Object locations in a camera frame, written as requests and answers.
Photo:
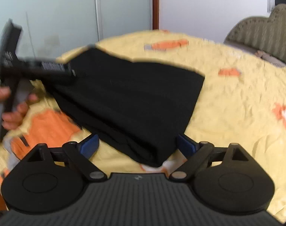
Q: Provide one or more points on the frosted glass sliding door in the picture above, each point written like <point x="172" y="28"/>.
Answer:
<point x="52" y="27"/>

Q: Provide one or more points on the olive green padded headboard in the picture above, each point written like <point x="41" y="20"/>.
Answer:
<point x="267" y="34"/>

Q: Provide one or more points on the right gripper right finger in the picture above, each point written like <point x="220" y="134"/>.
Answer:
<point x="227" y="179"/>

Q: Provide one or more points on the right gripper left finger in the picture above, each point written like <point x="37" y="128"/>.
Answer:
<point x="49" y="179"/>

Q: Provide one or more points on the black cloth garment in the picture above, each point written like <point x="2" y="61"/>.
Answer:
<point x="139" y="108"/>

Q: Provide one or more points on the brown wooden door frame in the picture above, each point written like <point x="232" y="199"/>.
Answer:
<point x="155" y="14"/>

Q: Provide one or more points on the yellow carrot print quilt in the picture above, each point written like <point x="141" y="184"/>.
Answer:
<point x="243" y="100"/>

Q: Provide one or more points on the beige striped pillow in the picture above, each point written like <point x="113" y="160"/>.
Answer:
<point x="272" y="60"/>

